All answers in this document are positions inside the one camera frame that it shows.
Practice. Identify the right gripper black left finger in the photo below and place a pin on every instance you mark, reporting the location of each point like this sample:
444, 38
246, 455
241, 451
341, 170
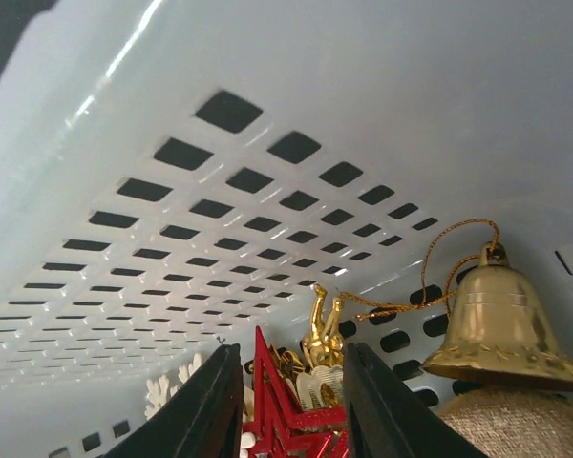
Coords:
203, 419

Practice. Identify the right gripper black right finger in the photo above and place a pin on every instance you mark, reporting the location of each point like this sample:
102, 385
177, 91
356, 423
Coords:
385, 419

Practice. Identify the red star ornament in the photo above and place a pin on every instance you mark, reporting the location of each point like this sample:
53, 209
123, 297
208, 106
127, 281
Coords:
280, 427

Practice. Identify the white perforated plastic basket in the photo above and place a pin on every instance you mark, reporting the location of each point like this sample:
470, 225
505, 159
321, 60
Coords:
176, 174

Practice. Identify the gold merry christmas sign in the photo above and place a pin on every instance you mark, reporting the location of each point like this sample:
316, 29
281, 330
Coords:
312, 387

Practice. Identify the white snowflake ornament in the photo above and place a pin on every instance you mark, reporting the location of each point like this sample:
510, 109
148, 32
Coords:
161, 390

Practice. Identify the snowman ornament with hat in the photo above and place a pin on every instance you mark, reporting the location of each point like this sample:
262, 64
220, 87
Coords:
503, 422

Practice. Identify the gold bell ornament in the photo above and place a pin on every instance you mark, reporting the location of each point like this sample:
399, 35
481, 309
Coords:
497, 331

